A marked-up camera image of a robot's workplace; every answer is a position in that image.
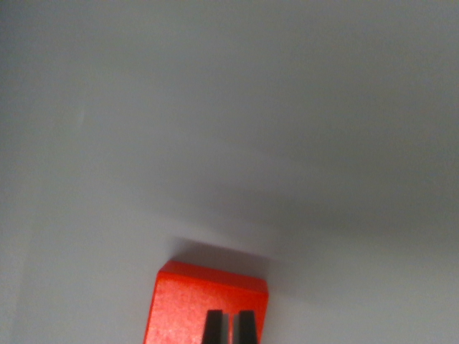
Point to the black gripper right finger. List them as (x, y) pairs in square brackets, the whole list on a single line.
[(248, 328)]

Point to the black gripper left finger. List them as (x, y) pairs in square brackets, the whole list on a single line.
[(212, 328)]

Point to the white plastic tray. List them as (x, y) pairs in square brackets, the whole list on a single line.
[(215, 125)]

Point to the red cube block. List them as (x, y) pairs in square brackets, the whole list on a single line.
[(179, 308)]

